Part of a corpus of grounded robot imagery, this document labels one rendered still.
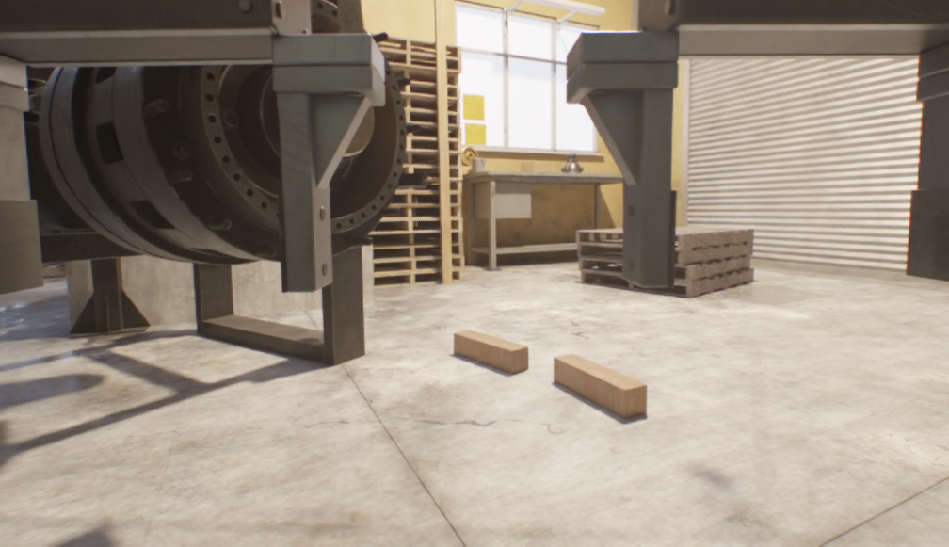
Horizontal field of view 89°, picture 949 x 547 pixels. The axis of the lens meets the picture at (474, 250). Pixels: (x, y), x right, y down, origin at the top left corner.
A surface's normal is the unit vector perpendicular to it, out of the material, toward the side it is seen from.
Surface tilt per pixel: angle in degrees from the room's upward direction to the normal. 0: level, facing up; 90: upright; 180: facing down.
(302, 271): 90
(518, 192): 90
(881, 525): 0
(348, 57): 90
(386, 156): 73
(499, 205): 90
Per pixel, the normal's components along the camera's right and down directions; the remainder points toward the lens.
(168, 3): 0.01, 0.08
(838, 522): -0.01, -1.00
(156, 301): 0.43, 0.07
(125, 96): -0.62, 0.03
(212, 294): 0.84, 0.04
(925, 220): -1.00, 0.01
